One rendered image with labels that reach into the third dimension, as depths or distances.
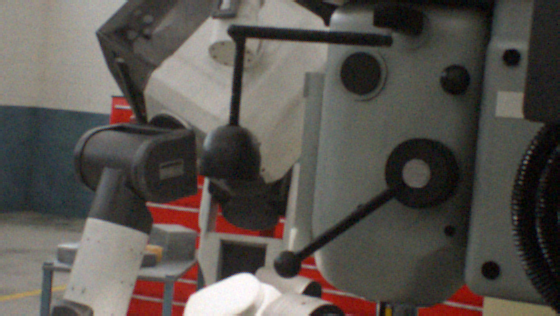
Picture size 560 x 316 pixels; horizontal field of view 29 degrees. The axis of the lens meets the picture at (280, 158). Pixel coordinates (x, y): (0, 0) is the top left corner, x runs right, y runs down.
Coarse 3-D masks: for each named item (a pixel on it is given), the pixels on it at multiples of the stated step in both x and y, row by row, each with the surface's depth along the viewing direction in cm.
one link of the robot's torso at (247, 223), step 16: (208, 192) 187; (224, 192) 187; (272, 192) 184; (224, 208) 193; (240, 208) 191; (256, 208) 190; (272, 208) 192; (240, 224) 197; (256, 224) 196; (272, 224) 195
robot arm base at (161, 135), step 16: (96, 128) 160; (112, 128) 161; (128, 128) 162; (144, 128) 160; (160, 128) 158; (176, 128) 158; (80, 144) 158; (144, 144) 151; (160, 144) 151; (176, 144) 153; (192, 144) 156; (80, 160) 158; (144, 160) 149; (160, 160) 151; (176, 160) 154; (192, 160) 156; (80, 176) 158; (144, 176) 149; (160, 176) 152; (176, 176) 154; (192, 176) 156; (144, 192) 150; (160, 192) 152; (176, 192) 154; (192, 192) 157
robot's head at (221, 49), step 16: (224, 0) 153; (240, 0) 151; (256, 0) 153; (240, 16) 149; (256, 16) 152; (224, 32) 148; (208, 48) 150; (224, 48) 149; (256, 48) 150; (224, 64) 153
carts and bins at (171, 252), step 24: (168, 240) 445; (192, 240) 450; (48, 264) 407; (72, 264) 413; (144, 264) 424; (168, 264) 434; (192, 264) 441; (48, 288) 408; (168, 288) 403; (48, 312) 409; (168, 312) 404
